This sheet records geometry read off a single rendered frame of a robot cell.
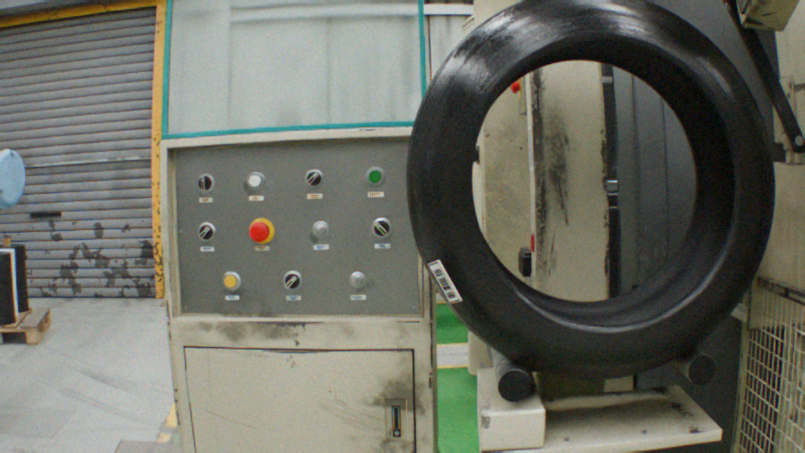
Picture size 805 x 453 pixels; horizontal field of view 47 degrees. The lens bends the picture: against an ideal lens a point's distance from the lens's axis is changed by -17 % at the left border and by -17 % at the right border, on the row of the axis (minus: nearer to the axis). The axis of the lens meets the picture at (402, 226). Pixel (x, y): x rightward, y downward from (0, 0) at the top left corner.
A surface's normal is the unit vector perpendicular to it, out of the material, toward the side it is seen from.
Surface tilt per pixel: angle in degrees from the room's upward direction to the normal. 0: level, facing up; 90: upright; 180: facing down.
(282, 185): 90
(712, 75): 83
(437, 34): 90
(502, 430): 90
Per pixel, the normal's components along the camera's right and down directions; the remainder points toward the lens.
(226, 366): -0.05, 0.05
